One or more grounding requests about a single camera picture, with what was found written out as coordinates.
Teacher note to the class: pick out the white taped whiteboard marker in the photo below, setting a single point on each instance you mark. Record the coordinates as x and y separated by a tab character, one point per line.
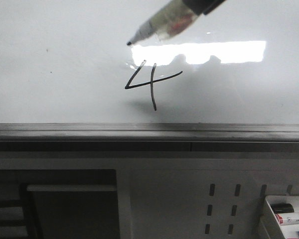
168	22

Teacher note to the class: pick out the white marker tray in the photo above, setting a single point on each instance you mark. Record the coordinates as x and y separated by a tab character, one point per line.
279	225

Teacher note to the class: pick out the white whiteboard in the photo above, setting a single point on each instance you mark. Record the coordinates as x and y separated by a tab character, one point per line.
67	74

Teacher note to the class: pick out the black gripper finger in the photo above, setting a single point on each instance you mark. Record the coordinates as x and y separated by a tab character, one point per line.
202	6

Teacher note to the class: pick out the red capped marker in tray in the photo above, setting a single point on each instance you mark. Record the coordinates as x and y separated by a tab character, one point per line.
288	218

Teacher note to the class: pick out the white pegboard panel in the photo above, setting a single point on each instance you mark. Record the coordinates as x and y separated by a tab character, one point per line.
140	195

